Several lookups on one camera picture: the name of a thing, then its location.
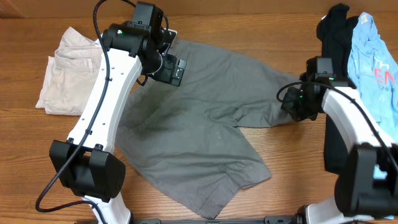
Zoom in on black garment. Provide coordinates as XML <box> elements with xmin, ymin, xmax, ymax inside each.
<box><xmin>317</xmin><ymin>3</ymin><xmax>358</xmax><ymax>174</ymax></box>

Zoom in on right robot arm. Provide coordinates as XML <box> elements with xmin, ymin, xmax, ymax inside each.
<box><xmin>281</xmin><ymin>57</ymin><xmax>397</xmax><ymax>223</ymax></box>

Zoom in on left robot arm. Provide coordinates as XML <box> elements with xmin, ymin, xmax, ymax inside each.
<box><xmin>49</xmin><ymin>1</ymin><xmax>186</xmax><ymax>223</ymax></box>

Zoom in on folded beige shorts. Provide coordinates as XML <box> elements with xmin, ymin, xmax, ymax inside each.
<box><xmin>35</xmin><ymin>27</ymin><xmax>103</xmax><ymax>116</ymax></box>

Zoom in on grey shorts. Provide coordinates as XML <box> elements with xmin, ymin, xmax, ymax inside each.
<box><xmin>116</xmin><ymin>40</ymin><xmax>295</xmax><ymax>219</ymax></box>

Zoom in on light blue shirt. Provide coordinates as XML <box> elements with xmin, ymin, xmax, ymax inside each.
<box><xmin>348</xmin><ymin>12</ymin><xmax>397</xmax><ymax>141</ymax></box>

